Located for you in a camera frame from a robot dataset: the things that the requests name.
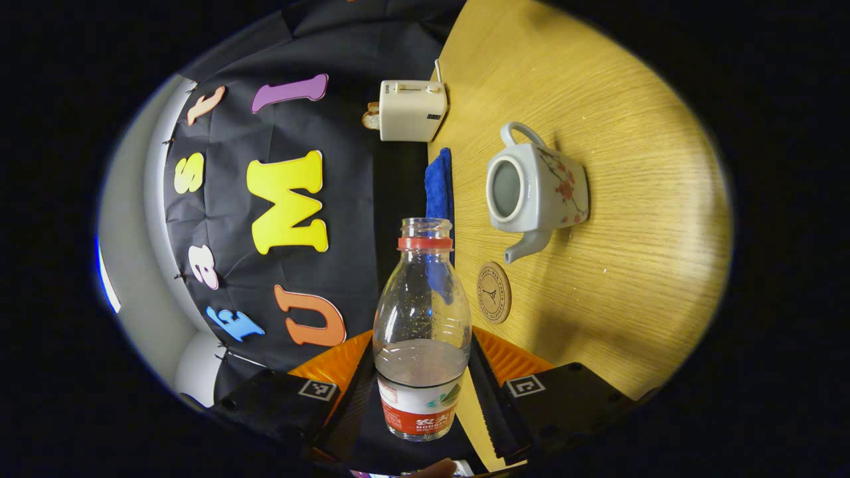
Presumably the clear plastic water bottle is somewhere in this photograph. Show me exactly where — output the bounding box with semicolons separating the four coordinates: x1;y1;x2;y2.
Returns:
372;218;473;442

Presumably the white floral teacup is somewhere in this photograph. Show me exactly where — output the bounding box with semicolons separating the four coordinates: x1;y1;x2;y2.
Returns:
485;121;590;265

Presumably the blue folded towel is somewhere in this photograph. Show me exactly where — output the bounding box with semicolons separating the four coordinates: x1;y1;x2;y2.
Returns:
424;147;457;266

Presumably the round wooden coaster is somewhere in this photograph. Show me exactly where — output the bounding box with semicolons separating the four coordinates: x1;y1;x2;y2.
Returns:
476;261;512;325

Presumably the black backdrop cloth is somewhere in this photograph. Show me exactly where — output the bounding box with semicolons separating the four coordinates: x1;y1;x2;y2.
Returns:
163;0;466;399

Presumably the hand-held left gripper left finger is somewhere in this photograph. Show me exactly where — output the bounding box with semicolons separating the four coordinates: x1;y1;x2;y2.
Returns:
206;330;383;465

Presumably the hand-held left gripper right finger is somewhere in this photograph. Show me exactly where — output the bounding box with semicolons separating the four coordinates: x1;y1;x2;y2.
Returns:
465;325;641;465

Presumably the white toaster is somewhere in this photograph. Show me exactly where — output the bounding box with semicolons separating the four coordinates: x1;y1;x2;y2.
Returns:
379;80;448;143

